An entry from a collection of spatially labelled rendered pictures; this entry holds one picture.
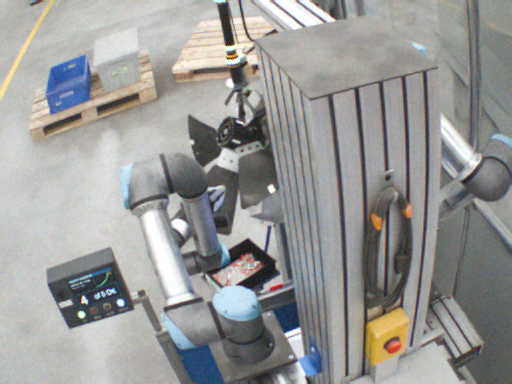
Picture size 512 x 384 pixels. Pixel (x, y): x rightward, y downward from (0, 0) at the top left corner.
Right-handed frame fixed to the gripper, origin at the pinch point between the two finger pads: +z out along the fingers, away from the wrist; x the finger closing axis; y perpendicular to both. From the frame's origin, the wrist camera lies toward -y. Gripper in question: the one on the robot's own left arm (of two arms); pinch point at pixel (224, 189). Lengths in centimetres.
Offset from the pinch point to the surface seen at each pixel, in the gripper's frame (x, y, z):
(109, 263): -8, 7, -49
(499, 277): 49, -93, 33
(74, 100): 68, 283, 138
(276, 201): 18.9, -3.4, 19.1
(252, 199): 2.8, -9.5, 1.2
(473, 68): -30, -77, 50
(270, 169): -0.3, -9.6, 13.3
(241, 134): -5.2, 7.4, 23.2
